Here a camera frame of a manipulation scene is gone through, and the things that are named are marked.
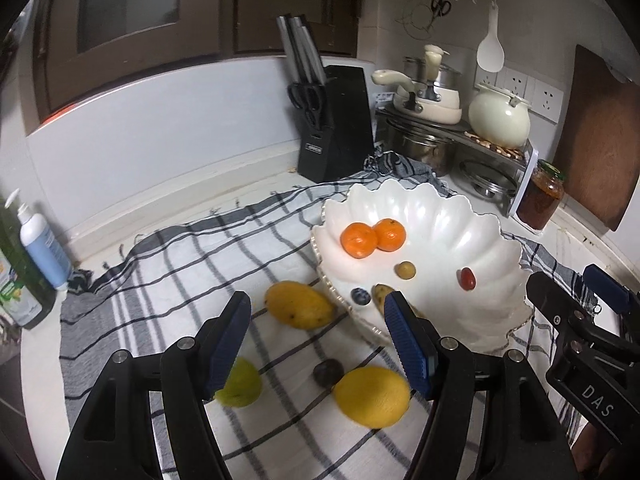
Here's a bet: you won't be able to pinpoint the white rice paddle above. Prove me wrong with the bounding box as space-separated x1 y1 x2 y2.
476 1 506 73

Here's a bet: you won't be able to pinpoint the green apple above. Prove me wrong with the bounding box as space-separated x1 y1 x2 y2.
215 357 263 408

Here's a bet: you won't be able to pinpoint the yellow lemon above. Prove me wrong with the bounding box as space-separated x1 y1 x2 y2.
332 366 413 430

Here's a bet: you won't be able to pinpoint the dark brown window frame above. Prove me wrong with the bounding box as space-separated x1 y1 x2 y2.
32 0 361 126

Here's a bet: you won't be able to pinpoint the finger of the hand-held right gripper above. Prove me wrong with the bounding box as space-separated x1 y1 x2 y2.
526 271 593 343
582 264 640 322

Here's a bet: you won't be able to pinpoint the cream saucepan handle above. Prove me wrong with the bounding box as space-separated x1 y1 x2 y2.
424 45 450 83

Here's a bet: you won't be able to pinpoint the dark purple plum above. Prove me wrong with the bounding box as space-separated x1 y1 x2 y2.
313 358 345 389

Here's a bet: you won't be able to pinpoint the green dish soap bottle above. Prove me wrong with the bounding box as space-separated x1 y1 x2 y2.
0 200 57 331

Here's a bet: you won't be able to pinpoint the hanging wire trivet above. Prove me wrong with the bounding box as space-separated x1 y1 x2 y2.
400 0 438 41

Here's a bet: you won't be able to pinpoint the black knife block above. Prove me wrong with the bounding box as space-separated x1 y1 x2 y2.
297 65 376 183

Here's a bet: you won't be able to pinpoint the black handled scissors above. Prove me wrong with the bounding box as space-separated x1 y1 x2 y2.
287 82 326 128

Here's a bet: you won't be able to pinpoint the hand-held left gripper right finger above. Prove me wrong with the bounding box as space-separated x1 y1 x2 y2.
382 290 581 480

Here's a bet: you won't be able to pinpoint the steel handled knife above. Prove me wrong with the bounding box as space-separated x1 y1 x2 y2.
289 15 316 86
276 15 303 86
299 14 327 86

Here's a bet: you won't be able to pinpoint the glass jar with green lid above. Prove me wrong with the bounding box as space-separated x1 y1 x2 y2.
515 159 567 231

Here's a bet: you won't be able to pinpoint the steel pot with glass lid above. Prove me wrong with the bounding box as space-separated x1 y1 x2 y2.
404 55 461 92

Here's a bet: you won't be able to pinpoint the yellow mango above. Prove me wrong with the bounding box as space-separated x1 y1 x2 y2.
264 281 337 331

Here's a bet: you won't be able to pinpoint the yellow fruit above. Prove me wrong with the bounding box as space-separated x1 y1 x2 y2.
372 284 401 316

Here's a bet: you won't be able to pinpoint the grey checked cloth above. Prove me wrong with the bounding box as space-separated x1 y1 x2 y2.
59 152 601 480

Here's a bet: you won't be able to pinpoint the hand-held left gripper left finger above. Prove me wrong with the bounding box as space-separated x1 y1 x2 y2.
55 290 252 480

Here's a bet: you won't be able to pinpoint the white scalloped bowl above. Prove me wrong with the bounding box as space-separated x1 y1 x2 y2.
310 178 535 353

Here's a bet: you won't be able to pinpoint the steel stockpot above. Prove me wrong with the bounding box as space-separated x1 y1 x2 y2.
385 120 456 176

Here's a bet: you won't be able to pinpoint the steel kitchen shelf rack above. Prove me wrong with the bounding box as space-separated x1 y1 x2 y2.
375 105 541 218

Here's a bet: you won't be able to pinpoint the wooden bead trivet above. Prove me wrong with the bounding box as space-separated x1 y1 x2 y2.
464 131 528 161

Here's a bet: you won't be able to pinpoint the cream frying pan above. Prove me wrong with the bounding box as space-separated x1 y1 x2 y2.
371 69 463 125

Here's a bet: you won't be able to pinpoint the cream pot with lid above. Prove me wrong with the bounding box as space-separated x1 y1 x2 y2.
467 82 532 150

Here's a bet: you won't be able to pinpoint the orange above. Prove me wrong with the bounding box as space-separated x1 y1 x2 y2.
374 218 407 252
341 222 378 259

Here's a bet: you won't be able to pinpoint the blue pump bottle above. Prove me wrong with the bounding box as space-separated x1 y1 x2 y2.
10 188 73 291

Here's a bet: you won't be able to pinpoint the steel pot lids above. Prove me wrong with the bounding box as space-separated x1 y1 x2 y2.
457 157 521 201

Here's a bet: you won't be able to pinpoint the brown wooden cutting board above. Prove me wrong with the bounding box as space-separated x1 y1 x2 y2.
550 44 640 233

